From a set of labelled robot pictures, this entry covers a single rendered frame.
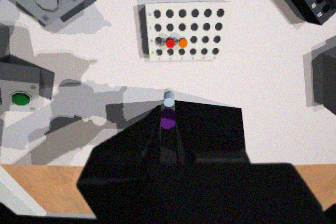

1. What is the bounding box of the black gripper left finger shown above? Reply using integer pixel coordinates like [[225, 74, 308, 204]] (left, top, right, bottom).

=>
[[84, 105, 161, 166]]

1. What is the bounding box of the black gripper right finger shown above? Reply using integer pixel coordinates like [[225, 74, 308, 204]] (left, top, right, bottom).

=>
[[175, 105, 251, 164]]

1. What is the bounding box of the white tube rack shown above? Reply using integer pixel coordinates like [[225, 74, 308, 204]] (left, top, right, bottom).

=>
[[145, 2, 233, 61]]

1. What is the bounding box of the red-capped tube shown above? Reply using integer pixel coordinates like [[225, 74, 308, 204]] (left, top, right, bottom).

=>
[[166, 37, 175, 48]]

